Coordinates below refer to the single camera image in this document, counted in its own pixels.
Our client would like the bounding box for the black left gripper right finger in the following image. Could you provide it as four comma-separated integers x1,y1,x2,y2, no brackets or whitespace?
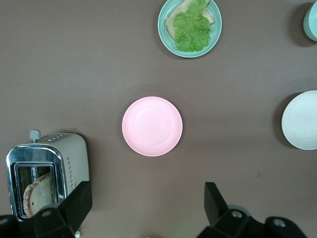
198,182,267,238

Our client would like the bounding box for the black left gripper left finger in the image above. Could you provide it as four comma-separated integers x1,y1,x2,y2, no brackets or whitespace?
31,181,93,238

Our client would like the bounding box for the pink shallow bowl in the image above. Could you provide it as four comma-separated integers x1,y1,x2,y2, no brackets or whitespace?
121,96,184,157

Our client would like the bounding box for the brown toast in toaster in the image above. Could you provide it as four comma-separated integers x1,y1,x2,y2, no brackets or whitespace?
23,172,54,219

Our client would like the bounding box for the beige chrome toaster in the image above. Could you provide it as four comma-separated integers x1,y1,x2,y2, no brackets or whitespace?
5,129,90,223

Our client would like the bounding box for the white plate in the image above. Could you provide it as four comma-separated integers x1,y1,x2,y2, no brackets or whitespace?
281,90,317,150

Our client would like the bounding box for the green plate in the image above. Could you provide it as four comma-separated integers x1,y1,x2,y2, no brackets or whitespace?
158,0,223,59

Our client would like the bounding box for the green lettuce leaf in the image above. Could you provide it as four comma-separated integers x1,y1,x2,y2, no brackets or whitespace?
172,0,213,53

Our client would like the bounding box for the bread slice on plate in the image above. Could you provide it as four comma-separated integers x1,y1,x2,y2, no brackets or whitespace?
165,0,215,40

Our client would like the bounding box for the green deep bowl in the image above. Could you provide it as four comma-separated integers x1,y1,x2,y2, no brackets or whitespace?
303,2,317,42

